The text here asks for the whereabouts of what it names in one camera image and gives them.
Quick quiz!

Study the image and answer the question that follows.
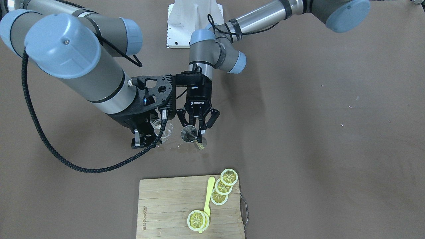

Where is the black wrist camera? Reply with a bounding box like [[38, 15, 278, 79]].
[[175, 71, 210, 87]]

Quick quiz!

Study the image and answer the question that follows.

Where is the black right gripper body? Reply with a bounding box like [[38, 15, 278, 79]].
[[108, 75, 176, 135]]

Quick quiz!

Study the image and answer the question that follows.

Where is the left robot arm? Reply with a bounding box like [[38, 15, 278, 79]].
[[176, 0, 371, 142]]

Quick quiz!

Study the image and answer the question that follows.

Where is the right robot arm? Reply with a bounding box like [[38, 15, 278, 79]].
[[1, 0, 176, 148]]

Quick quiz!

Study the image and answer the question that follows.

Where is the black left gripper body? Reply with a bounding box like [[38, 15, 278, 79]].
[[185, 78, 212, 124]]

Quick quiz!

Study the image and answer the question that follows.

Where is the lemon slice under knife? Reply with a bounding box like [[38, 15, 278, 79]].
[[198, 212, 211, 233]]

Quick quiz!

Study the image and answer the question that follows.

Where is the black braided cable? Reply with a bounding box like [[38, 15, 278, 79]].
[[21, 50, 168, 174]]

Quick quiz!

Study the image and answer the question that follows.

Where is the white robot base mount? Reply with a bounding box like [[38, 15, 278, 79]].
[[166, 0, 224, 48]]

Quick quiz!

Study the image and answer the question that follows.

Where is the clear glass measuring cup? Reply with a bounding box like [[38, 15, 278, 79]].
[[151, 119, 173, 143]]

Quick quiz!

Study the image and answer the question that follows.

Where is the steel jigger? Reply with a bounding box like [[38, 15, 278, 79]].
[[181, 125, 208, 150]]

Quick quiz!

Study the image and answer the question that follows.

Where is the bamboo cutting board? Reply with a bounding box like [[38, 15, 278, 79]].
[[135, 175, 246, 239]]

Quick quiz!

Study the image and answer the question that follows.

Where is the lemon slice far end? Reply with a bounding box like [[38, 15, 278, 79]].
[[220, 168, 238, 186]]

